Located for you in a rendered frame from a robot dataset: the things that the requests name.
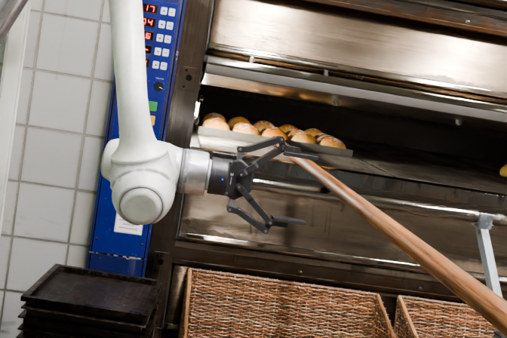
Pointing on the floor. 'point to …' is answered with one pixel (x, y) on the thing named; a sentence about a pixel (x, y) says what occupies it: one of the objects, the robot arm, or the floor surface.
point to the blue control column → (128, 245)
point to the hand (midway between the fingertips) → (305, 189)
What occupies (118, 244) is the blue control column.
